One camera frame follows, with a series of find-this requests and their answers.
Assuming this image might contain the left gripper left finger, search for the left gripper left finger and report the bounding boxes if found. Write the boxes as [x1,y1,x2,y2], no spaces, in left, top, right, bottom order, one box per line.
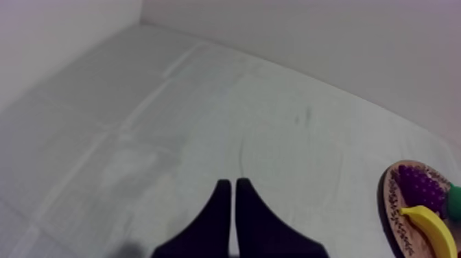
[151,178,232,258]

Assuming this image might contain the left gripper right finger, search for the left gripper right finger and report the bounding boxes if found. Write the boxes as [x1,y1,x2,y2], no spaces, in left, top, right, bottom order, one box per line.
[235,178,331,258]

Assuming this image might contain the green toy pear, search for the green toy pear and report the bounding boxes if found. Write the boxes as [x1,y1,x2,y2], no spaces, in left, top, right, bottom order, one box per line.
[445,183,461,222]

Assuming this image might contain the round wooden board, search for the round wooden board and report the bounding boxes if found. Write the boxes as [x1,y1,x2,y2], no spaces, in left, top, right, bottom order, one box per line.
[376,159,461,258]

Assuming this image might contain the purple toy grapes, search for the purple toy grapes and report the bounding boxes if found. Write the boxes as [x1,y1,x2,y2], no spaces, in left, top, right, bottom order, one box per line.
[395,164,449,218]

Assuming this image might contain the yellow toy banana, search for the yellow toy banana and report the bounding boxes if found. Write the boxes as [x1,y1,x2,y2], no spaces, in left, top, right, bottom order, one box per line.
[398,205,459,258]

